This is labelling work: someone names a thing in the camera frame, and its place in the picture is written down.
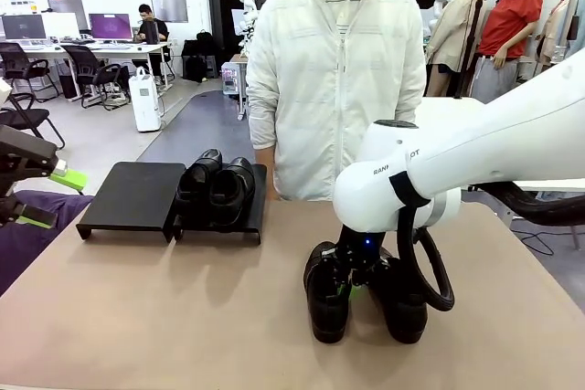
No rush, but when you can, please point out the mannequin in beige coat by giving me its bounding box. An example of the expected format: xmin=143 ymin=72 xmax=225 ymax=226
xmin=419 ymin=0 xmax=486 ymax=98

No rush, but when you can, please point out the black computer monitor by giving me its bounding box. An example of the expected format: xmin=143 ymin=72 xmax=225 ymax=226
xmin=1 ymin=14 xmax=48 ymax=42

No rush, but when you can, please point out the small table with lit device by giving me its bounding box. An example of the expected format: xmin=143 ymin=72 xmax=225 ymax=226
xmin=220 ymin=54 xmax=250 ymax=122

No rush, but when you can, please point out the black mesh office chair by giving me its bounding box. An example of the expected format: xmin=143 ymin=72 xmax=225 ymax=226
xmin=60 ymin=44 xmax=133 ymax=111
xmin=0 ymin=41 xmax=61 ymax=103

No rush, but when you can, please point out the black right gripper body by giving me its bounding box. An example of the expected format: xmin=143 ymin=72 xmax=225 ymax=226
xmin=321 ymin=224 xmax=389 ymax=289

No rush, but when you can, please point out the person's right hand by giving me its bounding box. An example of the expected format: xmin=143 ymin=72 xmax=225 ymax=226
xmin=254 ymin=148 xmax=283 ymax=203

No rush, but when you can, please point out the purple fabric cover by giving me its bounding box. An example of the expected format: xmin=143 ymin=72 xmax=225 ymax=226
xmin=0 ymin=188 xmax=95 ymax=295

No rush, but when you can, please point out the black waste bin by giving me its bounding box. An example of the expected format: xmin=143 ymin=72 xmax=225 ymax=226
xmin=58 ymin=73 xmax=80 ymax=100

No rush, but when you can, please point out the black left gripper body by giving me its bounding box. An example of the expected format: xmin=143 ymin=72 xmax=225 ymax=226
xmin=0 ymin=165 xmax=34 ymax=202

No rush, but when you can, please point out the black metal shoe stand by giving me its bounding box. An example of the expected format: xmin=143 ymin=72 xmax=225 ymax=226
xmin=172 ymin=162 xmax=268 ymax=246
xmin=75 ymin=161 xmax=187 ymax=244

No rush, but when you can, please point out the long white office desk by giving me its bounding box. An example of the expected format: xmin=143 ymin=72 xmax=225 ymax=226
xmin=0 ymin=40 xmax=173 ymax=100

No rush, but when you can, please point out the mannequin in red shirt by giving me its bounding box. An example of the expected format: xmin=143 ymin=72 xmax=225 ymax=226
xmin=470 ymin=0 xmax=545 ymax=113

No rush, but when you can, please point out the white work table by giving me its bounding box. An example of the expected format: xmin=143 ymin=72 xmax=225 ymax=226
xmin=413 ymin=96 xmax=495 ymax=135

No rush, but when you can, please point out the black right arm cable sleeve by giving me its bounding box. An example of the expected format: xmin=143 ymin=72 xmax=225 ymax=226
xmin=388 ymin=173 xmax=585 ymax=314

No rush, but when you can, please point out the person in black shirt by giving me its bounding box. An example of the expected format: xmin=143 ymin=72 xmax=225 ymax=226
xmin=133 ymin=4 xmax=172 ymax=81

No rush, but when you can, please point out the white computer monitor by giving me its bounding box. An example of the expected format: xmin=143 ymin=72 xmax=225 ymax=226
xmin=40 ymin=11 xmax=81 ymax=40

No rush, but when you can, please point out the white humanoid robot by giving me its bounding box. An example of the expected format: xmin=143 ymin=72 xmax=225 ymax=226
xmin=237 ymin=0 xmax=260 ymax=51

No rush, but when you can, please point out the black backpack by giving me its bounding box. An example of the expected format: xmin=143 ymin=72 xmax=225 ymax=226
xmin=181 ymin=30 xmax=220 ymax=84

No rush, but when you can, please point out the monitor with purple screen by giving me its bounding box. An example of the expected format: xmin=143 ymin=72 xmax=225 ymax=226
xmin=88 ymin=13 xmax=134 ymax=42

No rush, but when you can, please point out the garment rack with clothes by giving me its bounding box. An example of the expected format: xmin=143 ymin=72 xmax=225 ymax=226
xmin=534 ymin=0 xmax=585 ymax=67

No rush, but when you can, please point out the person in white jacket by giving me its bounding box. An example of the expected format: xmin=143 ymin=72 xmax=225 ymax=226
xmin=245 ymin=0 xmax=429 ymax=203

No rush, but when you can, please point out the black leather loafer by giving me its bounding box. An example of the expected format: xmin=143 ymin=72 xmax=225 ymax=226
xmin=208 ymin=156 xmax=257 ymax=232
xmin=303 ymin=240 xmax=351 ymax=344
xmin=365 ymin=246 xmax=430 ymax=344
xmin=175 ymin=148 xmax=224 ymax=228

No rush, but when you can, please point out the black folding chair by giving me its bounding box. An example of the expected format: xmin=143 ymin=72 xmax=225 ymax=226
xmin=0 ymin=92 xmax=66 ymax=150

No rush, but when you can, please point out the white air purifier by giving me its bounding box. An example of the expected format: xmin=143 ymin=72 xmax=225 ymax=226
xmin=128 ymin=66 xmax=163 ymax=133

